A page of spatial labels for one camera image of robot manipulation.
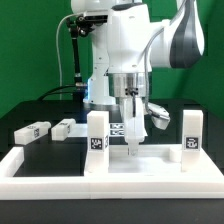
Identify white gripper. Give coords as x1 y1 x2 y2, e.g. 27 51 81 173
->
121 97 146 157

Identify white desk top tray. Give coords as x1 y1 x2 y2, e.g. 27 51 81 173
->
84 144 222 178

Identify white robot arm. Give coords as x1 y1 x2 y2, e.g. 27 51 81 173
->
71 0 204 155

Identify sheet with fiducial markers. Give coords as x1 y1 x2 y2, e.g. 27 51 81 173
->
69 123 124 137

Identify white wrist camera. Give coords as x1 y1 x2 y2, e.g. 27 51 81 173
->
148 103 170 130

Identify white U-shaped frame fence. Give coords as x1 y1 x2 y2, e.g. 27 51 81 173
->
0 147 224 200

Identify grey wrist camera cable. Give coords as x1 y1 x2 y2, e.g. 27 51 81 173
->
142 26 168 116

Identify black cables at base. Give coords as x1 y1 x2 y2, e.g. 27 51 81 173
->
37 84 88 102

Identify black camera on stand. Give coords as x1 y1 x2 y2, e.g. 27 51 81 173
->
75 10 108 37

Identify black camera stand pole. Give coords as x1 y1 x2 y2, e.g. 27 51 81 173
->
66 18 82 87

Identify white cable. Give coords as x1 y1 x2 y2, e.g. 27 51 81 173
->
55 13 83 100

